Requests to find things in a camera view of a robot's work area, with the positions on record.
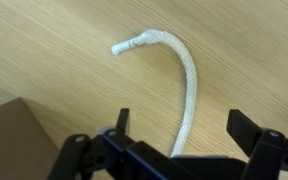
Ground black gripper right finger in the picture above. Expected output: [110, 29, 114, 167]
[226, 109, 262, 156]

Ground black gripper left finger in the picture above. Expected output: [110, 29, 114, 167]
[116, 108, 130, 135]

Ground white braided rope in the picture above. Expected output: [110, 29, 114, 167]
[110, 29, 198, 159]

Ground brown cardboard box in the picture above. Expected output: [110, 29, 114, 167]
[0, 98, 58, 180]

